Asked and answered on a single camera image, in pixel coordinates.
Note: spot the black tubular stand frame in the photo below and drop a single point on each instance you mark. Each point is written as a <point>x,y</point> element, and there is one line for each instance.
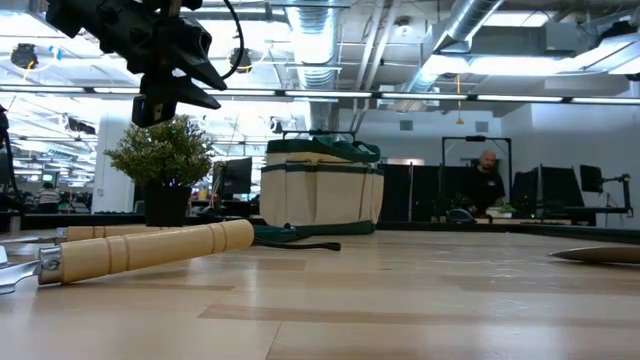
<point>475,138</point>

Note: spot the green potted plant black pot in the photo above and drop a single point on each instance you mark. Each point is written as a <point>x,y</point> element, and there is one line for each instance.
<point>160,150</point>

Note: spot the black table side rail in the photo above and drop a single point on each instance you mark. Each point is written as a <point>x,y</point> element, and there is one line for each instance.
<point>550,231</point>

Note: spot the cream green canvas gardening bag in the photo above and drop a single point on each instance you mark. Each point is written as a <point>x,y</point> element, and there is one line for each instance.
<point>320,195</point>

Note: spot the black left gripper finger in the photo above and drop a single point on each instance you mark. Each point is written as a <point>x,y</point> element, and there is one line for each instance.
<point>175,90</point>
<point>200,55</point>

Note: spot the black ceiling fixture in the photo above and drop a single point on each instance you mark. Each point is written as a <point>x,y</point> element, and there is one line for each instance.
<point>248,62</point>
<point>23,56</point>

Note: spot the long ceiling light bar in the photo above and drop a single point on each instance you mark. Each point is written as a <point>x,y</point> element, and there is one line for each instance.
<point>425,96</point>

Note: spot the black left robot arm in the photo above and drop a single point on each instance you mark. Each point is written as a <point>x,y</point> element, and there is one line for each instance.
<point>75,15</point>

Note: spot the person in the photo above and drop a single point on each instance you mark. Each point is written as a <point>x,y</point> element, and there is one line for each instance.
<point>48,197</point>
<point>482,187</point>

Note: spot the black computer monitor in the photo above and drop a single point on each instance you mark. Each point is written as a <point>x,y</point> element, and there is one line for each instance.
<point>237,175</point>
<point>525,192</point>
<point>562,187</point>

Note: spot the black partition panel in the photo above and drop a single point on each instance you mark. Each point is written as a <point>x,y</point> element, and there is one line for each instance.
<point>425,192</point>

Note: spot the small black monitor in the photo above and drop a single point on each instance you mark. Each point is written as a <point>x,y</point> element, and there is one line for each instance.
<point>591,178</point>

